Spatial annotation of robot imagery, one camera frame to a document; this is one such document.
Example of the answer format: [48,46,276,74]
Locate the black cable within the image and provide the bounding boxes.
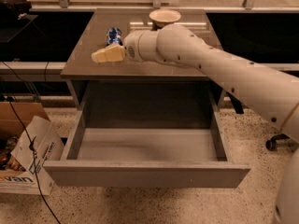
[0,61,63,224]

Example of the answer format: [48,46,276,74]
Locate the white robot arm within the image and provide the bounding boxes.
[92,24,299,142]

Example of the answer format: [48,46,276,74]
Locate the black bag on shelf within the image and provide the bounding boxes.
[0,0,32,21]

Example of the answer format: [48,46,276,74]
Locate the open grey top drawer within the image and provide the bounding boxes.
[45,81,250,188]

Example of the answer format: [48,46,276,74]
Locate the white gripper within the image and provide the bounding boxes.
[92,30,162,63]

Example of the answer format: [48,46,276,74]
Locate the grey cabinet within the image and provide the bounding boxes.
[61,9,228,114]

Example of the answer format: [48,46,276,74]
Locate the cardboard box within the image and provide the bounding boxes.
[0,102,64,195]

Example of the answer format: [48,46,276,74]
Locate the black office chair base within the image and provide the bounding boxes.
[265,133,289,151]

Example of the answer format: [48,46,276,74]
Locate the white paper bowl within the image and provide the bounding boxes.
[149,8,181,27]

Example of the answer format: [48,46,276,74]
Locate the blue pepsi can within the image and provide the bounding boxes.
[107,27,122,45]

